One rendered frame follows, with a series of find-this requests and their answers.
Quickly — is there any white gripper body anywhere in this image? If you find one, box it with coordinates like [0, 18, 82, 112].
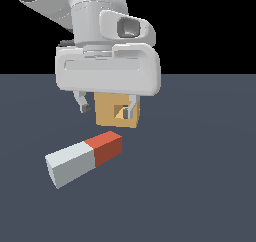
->
[54, 43, 162, 97]

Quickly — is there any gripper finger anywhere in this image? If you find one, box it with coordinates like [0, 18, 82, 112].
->
[122, 94, 141, 120]
[73, 90, 92, 114]

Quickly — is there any tan box with square hole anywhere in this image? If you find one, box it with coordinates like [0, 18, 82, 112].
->
[93, 92, 141, 129]

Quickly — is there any white and red peg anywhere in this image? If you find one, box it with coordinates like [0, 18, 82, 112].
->
[44, 130, 123, 190]

